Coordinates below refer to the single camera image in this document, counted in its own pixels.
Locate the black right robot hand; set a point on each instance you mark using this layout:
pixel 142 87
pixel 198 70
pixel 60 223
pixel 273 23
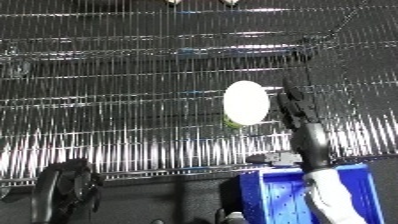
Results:
pixel 311 140

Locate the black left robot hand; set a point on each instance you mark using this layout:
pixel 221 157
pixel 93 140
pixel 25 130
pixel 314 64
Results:
pixel 65 190

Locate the pale right robot arm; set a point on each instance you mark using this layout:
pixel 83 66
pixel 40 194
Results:
pixel 334 200

